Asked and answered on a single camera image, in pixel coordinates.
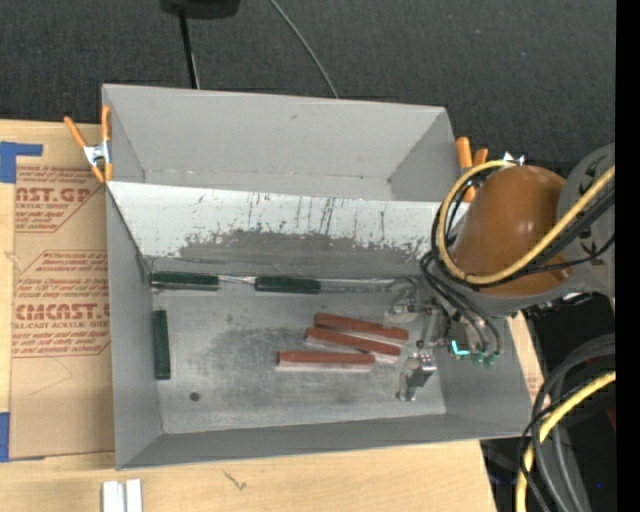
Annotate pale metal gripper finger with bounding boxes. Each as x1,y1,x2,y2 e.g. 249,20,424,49
398,351,439,403
383,288,427,327

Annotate red-brown flat block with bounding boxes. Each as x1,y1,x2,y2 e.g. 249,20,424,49
313,312,410,342
275,350,377,374
304,327,403,364

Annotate dark green flat block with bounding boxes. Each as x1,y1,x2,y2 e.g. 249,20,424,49
152,309,173,381
254,275,323,295
150,270,222,292

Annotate grey metal bin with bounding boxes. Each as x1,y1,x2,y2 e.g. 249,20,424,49
101,83,534,471

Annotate brown cardboard board red print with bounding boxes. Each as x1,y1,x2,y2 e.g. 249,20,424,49
0,118,117,462

